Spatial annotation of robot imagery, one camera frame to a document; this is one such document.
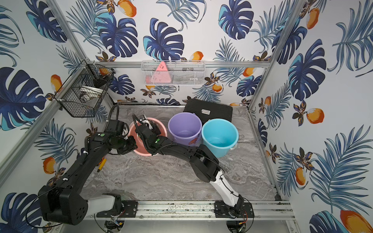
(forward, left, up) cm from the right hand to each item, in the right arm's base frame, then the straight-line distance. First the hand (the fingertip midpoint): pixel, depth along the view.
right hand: (151, 123), depth 88 cm
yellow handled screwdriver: (-32, +12, +12) cm, 36 cm away
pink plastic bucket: (-22, -1, +8) cm, 24 cm away
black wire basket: (+9, +39, +15) cm, 42 cm away
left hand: (-13, +6, -6) cm, 16 cm away
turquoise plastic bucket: (+1, -44, -15) cm, 46 cm away
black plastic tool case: (+23, -36, -11) cm, 44 cm away
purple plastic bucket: (+9, -20, -16) cm, 27 cm away
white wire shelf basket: (+28, -13, +17) cm, 35 cm away
